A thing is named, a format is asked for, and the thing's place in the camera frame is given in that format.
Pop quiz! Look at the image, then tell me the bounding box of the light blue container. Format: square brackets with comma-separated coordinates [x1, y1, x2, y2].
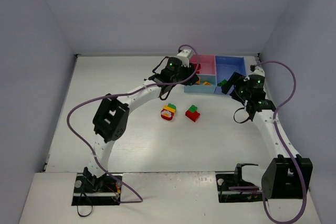
[184, 74, 216, 94]

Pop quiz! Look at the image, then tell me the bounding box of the flower lego stack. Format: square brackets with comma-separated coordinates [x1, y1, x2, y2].
[160, 103, 176, 121]

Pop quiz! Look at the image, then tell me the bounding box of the green square lego brick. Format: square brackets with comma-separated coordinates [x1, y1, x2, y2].
[217, 79, 227, 87]

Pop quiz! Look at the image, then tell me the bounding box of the red curved lego brick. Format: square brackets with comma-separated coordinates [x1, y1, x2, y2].
[194, 63, 201, 73]

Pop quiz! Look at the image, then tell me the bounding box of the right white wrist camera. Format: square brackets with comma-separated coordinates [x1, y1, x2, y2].
[248, 65, 265, 78]

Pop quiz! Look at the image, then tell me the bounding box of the dark blue container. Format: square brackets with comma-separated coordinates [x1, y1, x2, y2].
[215, 56, 246, 84]

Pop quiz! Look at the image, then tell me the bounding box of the small yellow lego brick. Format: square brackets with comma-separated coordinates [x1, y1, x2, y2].
[203, 81, 212, 86]

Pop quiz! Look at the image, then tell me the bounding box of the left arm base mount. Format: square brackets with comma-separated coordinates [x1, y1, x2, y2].
[71, 174, 122, 206]

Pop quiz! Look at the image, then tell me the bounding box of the red green lego stack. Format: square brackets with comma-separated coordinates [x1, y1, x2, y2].
[185, 104, 200, 122]

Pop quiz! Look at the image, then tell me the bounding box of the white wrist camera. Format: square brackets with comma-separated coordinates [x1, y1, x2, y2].
[176, 49, 193, 67]
[248, 65, 265, 78]

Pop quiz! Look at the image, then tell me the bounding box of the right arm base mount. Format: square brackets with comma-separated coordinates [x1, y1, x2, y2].
[215, 172, 263, 204]

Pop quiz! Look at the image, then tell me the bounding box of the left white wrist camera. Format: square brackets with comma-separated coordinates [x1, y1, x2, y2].
[176, 49, 193, 67]

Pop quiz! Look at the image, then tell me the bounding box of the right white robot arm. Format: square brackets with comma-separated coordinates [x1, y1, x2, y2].
[222, 70, 313, 199]

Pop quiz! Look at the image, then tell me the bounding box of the pink container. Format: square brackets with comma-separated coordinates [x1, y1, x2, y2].
[196, 55, 216, 75]

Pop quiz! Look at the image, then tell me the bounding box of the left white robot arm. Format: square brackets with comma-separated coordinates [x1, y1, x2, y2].
[88, 57, 198, 178]

